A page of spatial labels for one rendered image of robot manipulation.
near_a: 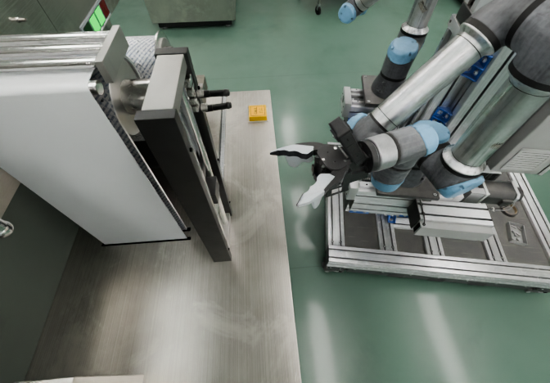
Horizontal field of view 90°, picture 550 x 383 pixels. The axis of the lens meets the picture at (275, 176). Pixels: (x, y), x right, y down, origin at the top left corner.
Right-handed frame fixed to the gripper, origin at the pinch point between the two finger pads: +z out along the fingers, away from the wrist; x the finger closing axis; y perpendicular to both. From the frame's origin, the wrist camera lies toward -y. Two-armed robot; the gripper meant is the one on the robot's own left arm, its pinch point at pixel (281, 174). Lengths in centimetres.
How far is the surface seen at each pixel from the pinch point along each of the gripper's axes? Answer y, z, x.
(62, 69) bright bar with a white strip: -22.4, 28.0, 11.2
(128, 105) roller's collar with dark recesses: -12.8, 23.2, 15.3
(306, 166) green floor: 111, -54, 98
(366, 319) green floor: 126, -42, -8
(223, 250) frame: 25.2, 15.6, 2.7
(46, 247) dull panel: 22, 58, 19
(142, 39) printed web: -13.7, 19.7, 43.3
